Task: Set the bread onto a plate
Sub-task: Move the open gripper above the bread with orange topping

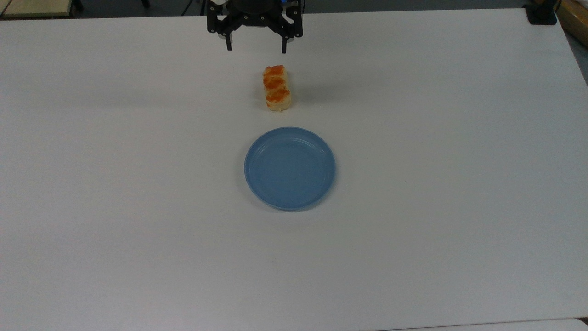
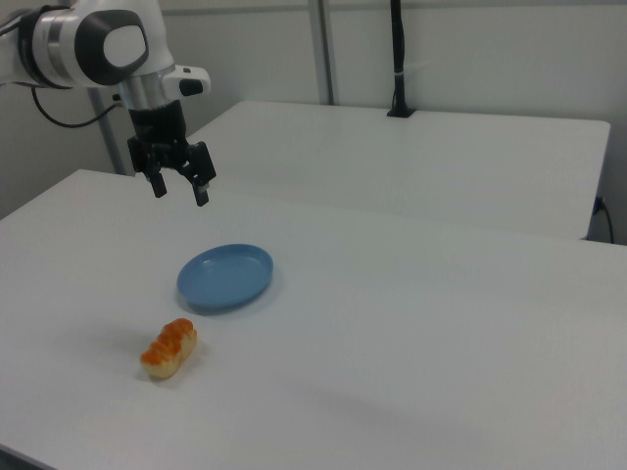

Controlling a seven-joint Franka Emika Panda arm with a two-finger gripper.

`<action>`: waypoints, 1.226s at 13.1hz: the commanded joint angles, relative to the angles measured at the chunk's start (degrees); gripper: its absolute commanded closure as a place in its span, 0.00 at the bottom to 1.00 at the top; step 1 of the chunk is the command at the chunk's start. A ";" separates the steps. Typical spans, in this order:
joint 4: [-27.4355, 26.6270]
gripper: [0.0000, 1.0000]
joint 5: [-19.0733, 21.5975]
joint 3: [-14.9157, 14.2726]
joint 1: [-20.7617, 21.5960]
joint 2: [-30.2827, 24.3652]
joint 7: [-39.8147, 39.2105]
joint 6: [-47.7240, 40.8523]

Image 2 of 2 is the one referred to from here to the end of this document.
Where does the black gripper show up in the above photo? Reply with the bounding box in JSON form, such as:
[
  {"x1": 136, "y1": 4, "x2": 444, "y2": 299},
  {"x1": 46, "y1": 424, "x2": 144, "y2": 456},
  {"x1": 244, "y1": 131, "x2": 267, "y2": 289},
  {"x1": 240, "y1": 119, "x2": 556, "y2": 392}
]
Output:
[{"x1": 126, "y1": 99, "x2": 217, "y2": 208}]

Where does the blue round plate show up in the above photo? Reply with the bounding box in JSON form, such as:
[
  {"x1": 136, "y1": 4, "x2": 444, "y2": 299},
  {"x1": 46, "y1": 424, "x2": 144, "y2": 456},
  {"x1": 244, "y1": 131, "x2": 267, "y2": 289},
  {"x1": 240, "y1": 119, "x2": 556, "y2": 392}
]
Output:
[{"x1": 176, "y1": 244, "x2": 275, "y2": 310}]

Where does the orange glazed bread loaf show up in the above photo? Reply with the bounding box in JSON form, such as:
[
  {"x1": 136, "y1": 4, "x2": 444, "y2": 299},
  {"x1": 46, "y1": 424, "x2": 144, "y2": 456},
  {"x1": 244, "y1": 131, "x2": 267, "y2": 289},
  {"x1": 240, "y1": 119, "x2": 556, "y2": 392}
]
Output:
[{"x1": 139, "y1": 317, "x2": 199, "y2": 381}]

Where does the white rear table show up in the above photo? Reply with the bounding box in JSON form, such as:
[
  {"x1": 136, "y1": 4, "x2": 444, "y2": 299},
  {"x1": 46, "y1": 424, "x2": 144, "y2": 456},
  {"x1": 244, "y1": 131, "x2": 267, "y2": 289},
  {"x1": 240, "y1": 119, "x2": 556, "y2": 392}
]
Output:
[{"x1": 183, "y1": 100, "x2": 611, "y2": 241}]

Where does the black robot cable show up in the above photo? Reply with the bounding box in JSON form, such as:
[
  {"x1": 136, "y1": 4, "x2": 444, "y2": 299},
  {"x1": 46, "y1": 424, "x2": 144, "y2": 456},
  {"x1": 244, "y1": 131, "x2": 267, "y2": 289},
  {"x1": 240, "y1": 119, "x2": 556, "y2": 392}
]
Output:
[{"x1": 30, "y1": 85, "x2": 123, "y2": 129}]

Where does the grey wall frame post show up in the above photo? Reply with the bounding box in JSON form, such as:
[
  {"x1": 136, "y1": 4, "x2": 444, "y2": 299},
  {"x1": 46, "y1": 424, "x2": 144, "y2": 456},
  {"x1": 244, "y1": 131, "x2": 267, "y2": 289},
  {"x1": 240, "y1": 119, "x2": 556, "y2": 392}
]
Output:
[{"x1": 310, "y1": 0, "x2": 341, "y2": 106}]

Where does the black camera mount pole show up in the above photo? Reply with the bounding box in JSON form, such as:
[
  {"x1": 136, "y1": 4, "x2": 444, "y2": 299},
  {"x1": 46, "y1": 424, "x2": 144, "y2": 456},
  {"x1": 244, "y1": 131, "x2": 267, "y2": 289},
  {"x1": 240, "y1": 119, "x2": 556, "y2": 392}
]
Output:
[{"x1": 386, "y1": 0, "x2": 415, "y2": 119}]

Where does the black power cable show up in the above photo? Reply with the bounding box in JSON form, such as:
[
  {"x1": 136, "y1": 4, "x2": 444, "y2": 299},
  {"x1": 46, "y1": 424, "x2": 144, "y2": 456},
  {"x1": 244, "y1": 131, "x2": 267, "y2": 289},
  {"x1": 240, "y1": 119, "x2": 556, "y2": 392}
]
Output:
[{"x1": 593, "y1": 195, "x2": 616, "y2": 244}]

